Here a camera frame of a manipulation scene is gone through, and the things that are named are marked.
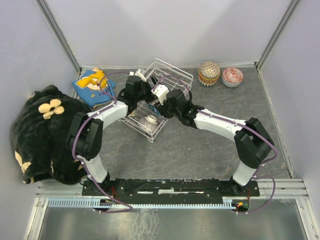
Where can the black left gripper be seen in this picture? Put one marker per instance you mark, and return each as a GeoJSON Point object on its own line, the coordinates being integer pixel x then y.
{"type": "Point", "coordinates": [152, 97]}

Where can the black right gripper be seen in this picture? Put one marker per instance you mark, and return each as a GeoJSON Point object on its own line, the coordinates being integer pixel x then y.
{"type": "Point", "coordinates": [162, 108]}

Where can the white bowl red lattice pattern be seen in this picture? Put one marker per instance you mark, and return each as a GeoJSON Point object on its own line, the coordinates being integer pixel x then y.
{"type": "Point", "coordinates": [155, 109]}

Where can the white wire dish rack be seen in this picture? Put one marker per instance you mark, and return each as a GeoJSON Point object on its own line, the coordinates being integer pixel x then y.
{"type": "Point", "coordinates": [170, 76]}

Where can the white bowl teal leaf pattern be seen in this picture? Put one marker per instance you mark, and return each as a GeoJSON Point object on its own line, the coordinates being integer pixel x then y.
{"type": "Point", "coordinates": [207, 83]}

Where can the yellow sun pattern bowl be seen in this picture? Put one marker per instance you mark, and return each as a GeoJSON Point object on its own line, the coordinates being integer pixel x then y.
{"type": "Point", "coordinates": [208, 79]}

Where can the maroon tile pattern bowl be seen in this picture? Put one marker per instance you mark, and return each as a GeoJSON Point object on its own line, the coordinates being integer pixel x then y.
{"type": "Point", "coordinates": [209, 69]}

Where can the plain white ribbed bowl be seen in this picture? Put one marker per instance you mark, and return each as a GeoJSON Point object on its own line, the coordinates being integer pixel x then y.
{"type": "Point", "coordinates": [230, 84]}

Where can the white bowl teal floral pattern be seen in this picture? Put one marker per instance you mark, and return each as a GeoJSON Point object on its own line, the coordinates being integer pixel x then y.
{"type": "Point", "coordinates": [232, 75]}

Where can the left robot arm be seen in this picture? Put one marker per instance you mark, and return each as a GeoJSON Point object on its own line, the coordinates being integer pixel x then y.
{"type": "Point", "coordinates": [84, 139]}

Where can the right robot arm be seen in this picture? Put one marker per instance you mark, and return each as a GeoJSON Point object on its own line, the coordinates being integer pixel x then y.
{"type": "Point", "coordinates": [253, 143]}

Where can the grey striped bowl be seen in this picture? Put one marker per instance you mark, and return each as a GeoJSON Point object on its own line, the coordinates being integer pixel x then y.
{"type": "Point", "coordinates": [148, 123]}

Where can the black plush flower blanket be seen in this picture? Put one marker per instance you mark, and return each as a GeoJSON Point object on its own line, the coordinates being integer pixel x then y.
{"type": "Point", "coordinates": [38, 137]}

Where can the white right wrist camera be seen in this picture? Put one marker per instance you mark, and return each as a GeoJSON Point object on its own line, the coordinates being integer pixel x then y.
{"type": "Point", "coordinates": [160, 92]}

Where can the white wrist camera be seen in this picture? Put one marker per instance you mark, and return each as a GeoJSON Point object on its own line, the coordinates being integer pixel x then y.
{"type": "Point", "coordinates": [160, 92]}
{"type": "Point", "coordinates": [139, 73]}

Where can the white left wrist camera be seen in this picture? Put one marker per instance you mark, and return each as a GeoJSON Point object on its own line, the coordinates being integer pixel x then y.
{"type": "Point", "coordinates": [139, 73]}

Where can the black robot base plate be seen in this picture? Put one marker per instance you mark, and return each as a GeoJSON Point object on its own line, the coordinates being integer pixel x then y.
{"type": "Point", "coordinates": [178, 191]}

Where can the aluminium frame rails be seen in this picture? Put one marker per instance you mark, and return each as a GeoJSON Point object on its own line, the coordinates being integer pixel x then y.
{"type": "Point", "coordinates": [291, 192]}

